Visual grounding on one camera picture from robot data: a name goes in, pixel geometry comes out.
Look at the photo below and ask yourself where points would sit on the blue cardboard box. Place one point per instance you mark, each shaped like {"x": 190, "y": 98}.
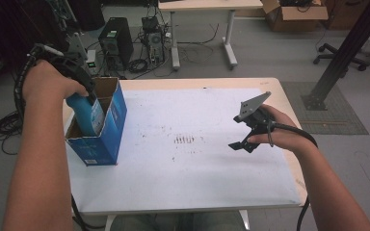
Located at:
{"x": 109, "y": 141}

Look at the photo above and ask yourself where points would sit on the black metal post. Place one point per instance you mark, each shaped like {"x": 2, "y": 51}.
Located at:
{"x": 343, "y": 54}

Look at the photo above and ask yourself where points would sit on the person's left hand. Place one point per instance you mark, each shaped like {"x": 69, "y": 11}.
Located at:
{"x": 46, "y": 82}

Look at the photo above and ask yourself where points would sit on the light wooden table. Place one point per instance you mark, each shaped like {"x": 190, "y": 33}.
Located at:
{"x": 289, "y": 93}

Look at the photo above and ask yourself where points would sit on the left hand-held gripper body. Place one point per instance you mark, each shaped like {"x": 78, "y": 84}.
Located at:
{"x": 77, "y": 69}

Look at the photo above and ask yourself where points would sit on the white table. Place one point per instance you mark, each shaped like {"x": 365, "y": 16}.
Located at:
{"x": 189, "y": 166}

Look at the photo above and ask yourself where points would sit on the blue plastic bottle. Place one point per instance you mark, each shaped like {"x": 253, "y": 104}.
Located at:
{"x": 88, "y": 115}

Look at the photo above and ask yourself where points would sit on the black office chair base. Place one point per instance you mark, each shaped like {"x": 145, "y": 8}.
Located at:
{"x": 337, "y": 57}

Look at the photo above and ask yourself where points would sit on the small device with green light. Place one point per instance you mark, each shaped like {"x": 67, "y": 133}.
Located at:
{"x": 91, "y": 61}

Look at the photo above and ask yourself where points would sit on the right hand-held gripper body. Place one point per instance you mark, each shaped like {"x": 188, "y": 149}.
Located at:
{"x": 253, "y": 112}

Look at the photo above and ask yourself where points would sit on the open brown cardboard box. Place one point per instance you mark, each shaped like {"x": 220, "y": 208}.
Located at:
{"x": 295, "y": 17}

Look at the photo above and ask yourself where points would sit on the white-legged background table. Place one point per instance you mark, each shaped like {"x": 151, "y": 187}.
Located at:
{"x": 205, "y": 6}

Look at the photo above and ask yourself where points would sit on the open grey computer case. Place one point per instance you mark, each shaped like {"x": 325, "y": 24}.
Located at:
{"x": 154, "y": 38}

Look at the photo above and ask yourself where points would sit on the person's right hand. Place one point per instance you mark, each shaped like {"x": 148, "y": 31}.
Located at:
{"x": 281, "y": 131}

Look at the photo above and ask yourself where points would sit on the grey metal stand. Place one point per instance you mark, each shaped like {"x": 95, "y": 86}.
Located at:
{"x": 76, "y": 45}

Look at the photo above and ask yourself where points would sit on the grey floor mat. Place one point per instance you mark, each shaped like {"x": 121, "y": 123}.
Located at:
{"x": 340, "y": 122}

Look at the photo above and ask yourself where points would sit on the black computer tower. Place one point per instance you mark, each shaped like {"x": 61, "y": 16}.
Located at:
{"x": 115, "y": 41}

